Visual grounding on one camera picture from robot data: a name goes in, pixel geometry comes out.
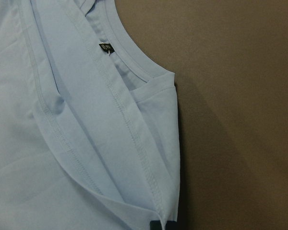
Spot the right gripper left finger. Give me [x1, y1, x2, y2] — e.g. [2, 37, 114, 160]
[149, 220, 161, 230]

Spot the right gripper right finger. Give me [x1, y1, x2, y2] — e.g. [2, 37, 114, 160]
[165, 220, 178, 230]

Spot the light blue t-shirt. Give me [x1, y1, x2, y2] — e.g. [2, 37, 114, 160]
[0, 0, 180, 230]

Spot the black neck label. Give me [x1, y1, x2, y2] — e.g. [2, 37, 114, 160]
[99, 43, 115, 56]

